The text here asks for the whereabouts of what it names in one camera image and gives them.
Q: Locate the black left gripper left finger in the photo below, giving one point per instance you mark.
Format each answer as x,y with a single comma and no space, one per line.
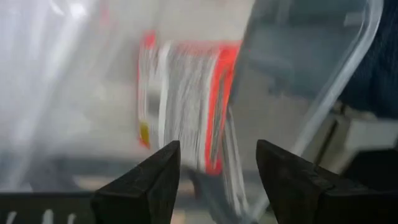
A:
146,193

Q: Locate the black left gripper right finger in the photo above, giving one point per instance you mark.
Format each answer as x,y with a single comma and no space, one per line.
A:
289,186

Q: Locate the orange chicken ramen pack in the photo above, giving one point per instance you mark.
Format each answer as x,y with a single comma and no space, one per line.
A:
186,93

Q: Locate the clear plastic bin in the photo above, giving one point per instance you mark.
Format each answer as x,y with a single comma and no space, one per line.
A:
62,93

